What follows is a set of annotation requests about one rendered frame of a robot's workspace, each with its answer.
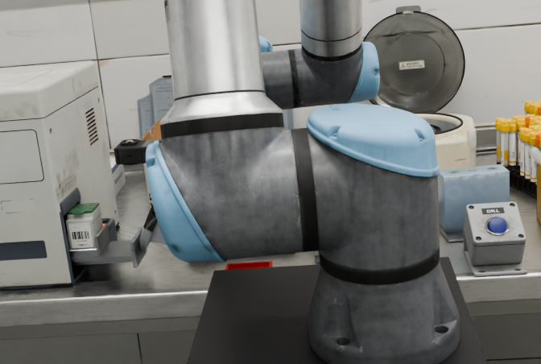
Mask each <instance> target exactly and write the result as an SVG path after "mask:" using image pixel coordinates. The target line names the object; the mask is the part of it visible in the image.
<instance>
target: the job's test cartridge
mask: <svg viewBox="0 0 541 364"><path fill-rule="evenodd" d="M66 226H67V231H68V240H69V245H70V250H83V249H96V245H95V239H94V238H95V237H96V236H97V234H98V233H99V232H100V230H101V229H102V228H103V223H102V218H101V208H100V205H98V207H97V208H96V209H95V210H94V211H93V212H92V213H83V214H67V220H66Z"/></svg>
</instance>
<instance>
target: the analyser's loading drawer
mask: <svg viewBox="0 0 541 364"><path fill-rule="evenodd" d="M107 225H108V224H107V223H106V224H105V225H104V226H103V228H102V229H101V230H100V232H99V233H98V234H97V236H96V237H95V238H94V239H95V245H96V249H83V250H70V245H69V240H68V248H69V254H70V259H71V264H72V266H75V265H89V264H102V263H130V262H133V267H134V268H138V265H139V264H140V263H141V261H142V259H143V257H144V256H145V254H146V252H147V250H146V251H145V253H143V252H141V250H140V244H139V238H140V235H141V233H142V229H143V227H140V228H139V230H138V232H137V233H136V235H135V236H134V237H133V239H132V240H125V241H112V242H110V241H109V231H108V226H107ZM67 239H68V235H67Z"/></svg>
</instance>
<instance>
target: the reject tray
mask: <svg viewBox="0 0 541 364"><path fill-rule="evenodd" d="M261 267H273V263H272V261H266V262H252V263H227V265H226V268H225V269H226V270H233V269H247V268H261Z"/></svg>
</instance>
